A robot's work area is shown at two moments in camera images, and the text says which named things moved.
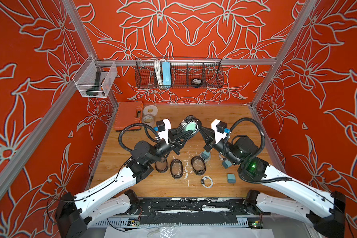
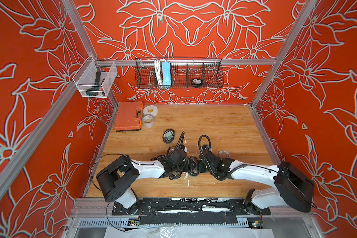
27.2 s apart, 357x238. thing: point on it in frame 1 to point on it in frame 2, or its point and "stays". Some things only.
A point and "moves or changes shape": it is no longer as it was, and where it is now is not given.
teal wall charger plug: (190, 126) moves or changes shape
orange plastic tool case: (129, 113) stays
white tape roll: (150, 110) stays
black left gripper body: (173, 146) to (182, 168)
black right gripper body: (210, 146) to (203, 168)
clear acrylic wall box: (95, 78) stays
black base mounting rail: (195, 211) stays
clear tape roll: (148, 119) stays
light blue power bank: (166, 73) stays
